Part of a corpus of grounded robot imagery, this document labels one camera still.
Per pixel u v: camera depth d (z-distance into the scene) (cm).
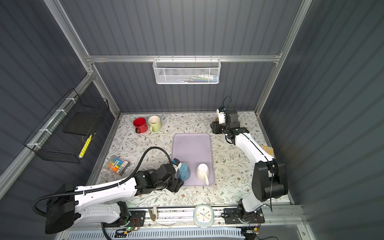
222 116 79
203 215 72
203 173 80
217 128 79
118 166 91
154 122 105
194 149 101
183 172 79
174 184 69
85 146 69
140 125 108
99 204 47
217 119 79
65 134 72
